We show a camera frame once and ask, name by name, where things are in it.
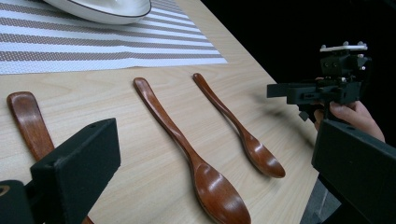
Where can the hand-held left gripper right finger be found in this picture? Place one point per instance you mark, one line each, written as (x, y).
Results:
(358, 165)

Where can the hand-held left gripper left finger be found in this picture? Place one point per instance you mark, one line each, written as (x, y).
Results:
(77, 169)

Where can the small brown wooden spoon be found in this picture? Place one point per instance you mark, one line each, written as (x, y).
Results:
(243, 130)

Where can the large brown wooden spoon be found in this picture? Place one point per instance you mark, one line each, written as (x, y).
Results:
(186, 149)

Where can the striped placemat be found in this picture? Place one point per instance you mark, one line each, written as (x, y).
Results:
(93, 43)

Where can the white bowl dark rim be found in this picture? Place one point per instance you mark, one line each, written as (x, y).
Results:
(106, 11)

